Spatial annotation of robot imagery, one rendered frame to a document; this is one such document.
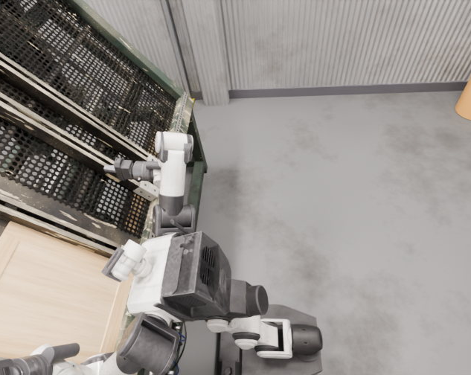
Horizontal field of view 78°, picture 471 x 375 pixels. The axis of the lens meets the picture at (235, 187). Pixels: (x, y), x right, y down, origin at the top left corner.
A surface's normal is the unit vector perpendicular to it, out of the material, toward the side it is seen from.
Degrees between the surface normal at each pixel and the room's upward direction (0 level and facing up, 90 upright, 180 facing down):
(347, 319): 0
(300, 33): 90
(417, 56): 90
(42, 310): 56
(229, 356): 0
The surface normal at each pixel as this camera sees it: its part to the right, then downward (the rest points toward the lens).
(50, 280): 0.77, -0.37
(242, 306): 0.28, -0.57
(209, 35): -0.08, 0.80
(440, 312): -0.10, -0.61
